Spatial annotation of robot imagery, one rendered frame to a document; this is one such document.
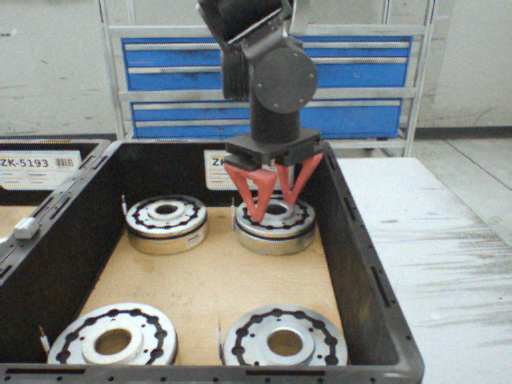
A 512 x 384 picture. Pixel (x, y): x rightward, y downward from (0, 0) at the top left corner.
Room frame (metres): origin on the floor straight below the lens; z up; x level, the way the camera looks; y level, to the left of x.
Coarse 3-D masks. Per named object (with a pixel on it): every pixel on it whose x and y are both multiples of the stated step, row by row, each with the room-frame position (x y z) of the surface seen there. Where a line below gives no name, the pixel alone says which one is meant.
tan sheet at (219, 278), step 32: (224, 224) 0.48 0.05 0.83; (128, 256) 0.41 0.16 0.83; (160, 256) 0.41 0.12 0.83; (192, 256) 0.41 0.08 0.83; (224, 256) 0.41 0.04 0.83; (256, 256) 0.41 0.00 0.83; (288, 256) 0.41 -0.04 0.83; (320, 256) 0.41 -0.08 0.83; (96, 288) 0.35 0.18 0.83; (128, 288) 0.35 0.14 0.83; (160, 288) 0.35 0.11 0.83; (192, 288) 0.35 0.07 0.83; (224, 288) 0.35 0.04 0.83; (256, 288) 0.35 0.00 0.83; (288, 288) 0.35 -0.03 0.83; (320, 288) 0.35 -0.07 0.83; (192, 320) 0.30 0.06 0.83; (224, 320) 0.30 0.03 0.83; (192, 352) 0.26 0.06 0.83
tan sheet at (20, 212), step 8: (0, 208) 0.53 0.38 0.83; (8, 208) 0.53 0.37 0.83; (16, 208) 0.53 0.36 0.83; (24, 208) 0.53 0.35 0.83; (32, 208) 0.53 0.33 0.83; (0, 216) 0.50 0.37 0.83; (8, 216) 0.50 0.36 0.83; (16, 216) 0.50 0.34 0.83; (24, 216) 0.50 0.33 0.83; (0, 224) 0.48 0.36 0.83; (8, 224) 0.48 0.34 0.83; (16, 224) 0.48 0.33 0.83; (0, 232) 0.46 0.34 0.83; (8, 232) 0.46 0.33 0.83
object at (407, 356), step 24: (120, 144) 0.53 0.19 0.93; (144, 144) 0.53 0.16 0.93; (168, 144) 0.53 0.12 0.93; (192, 144) 0.53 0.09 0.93; (216, 144) 0.53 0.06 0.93; (96, 168) 0.45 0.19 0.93; (336, 168) 0.44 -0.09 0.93; (72, 192) 0.38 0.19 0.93; (336, 192) 0.39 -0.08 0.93; (48, 216) 0.33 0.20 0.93; (360, 216) 0.33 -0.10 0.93; (24, 240) 0.29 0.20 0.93; (360, 240) 0.29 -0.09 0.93; (24, 264) 0.26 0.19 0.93; (0, 288) 0.23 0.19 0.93; (384, 288) 0.23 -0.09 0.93; (384, 312) 0.21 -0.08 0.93; (408, 336) 0.19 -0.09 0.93; (408, 360) 0.17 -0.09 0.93
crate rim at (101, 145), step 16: (0, 144) 0.54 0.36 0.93; (16, 144) 0.54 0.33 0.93; (32, 144) 0.54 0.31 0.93; (48, 144) 0.54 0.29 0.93; (64, 144) 0.53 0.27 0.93; (80, 144) 0.53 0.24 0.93; (96, 144) 0.53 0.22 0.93; (80, 176) 0.42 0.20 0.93; (64, 192) 0.38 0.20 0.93; (48, 208) 0.35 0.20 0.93; (16, 240) 0.29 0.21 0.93; (0, 256) 0.27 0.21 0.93
